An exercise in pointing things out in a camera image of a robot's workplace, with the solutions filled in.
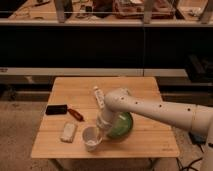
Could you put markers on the white tube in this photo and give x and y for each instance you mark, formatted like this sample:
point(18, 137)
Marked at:
point(99, 95)

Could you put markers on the wooden table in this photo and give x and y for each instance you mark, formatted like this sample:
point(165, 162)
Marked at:
point(148, 139)

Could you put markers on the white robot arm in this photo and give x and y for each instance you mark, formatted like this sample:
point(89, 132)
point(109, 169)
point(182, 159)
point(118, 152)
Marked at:
point(194, 118)

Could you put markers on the green ceramic bowl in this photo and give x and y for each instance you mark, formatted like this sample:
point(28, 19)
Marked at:
point(122, 126)

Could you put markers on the white rectangular block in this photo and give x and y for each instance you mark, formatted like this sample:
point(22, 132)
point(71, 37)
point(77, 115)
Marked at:
point(68, 132)

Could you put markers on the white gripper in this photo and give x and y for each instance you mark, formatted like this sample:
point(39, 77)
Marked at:
point(105, 121)

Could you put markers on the black brush with red handle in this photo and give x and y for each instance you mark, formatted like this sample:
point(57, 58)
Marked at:
point(63, 109)

